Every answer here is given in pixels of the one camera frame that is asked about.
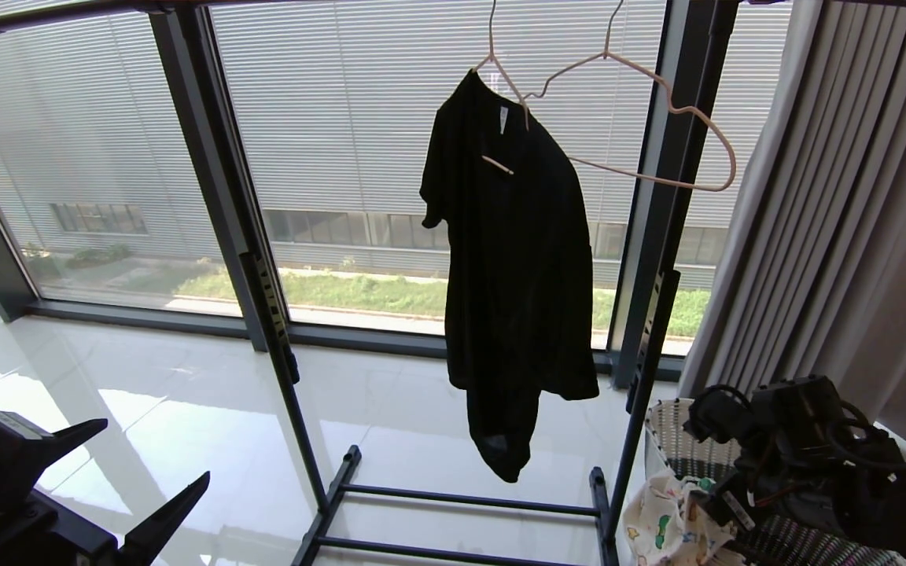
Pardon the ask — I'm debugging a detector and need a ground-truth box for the beige curtain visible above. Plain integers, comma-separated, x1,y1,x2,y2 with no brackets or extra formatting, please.
677,0,906,449

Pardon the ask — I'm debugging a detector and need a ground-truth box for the black clothes rack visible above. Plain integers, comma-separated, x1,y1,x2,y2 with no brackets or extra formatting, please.
0,0,745,566

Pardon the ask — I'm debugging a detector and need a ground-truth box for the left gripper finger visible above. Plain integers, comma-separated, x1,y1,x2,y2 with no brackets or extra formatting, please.
116,470,211,566
24,418,109,492

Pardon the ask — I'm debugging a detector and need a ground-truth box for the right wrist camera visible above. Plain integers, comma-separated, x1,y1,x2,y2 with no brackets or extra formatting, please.
750,376,843,461

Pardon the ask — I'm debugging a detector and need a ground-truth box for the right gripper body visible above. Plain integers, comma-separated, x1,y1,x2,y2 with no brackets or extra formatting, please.
701,470,769,536

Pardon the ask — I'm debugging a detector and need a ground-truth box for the black short-sleeved shirt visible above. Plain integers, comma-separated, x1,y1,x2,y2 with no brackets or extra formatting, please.
420,69,600,483

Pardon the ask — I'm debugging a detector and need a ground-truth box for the cream printed garment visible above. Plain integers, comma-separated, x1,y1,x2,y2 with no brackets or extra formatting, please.
622,469,737,566

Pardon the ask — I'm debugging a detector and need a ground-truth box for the white laundry basket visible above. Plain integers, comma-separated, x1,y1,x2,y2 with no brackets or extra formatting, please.
645,398,906,566

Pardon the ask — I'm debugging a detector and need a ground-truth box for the window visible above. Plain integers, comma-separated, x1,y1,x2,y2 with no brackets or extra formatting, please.
0,0,792,390

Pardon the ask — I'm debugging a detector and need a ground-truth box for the pink clothes hanger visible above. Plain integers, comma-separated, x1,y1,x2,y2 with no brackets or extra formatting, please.
522,0,738,193
473,0,532,176

